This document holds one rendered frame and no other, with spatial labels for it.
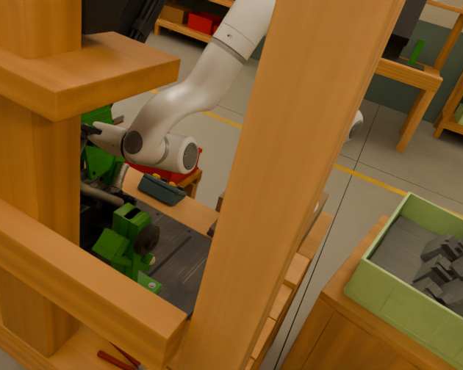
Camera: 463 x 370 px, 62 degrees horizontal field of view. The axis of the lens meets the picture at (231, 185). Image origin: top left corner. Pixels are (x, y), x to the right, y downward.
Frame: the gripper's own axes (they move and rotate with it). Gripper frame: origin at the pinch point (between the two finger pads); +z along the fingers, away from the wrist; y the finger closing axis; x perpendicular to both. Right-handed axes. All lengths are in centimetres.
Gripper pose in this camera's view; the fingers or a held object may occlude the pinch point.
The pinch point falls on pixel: (84, 136)
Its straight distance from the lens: 106.0
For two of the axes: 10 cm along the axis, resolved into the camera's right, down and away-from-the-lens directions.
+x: -3.1, 9.2, -2.6
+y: -3.3, -3.6, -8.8
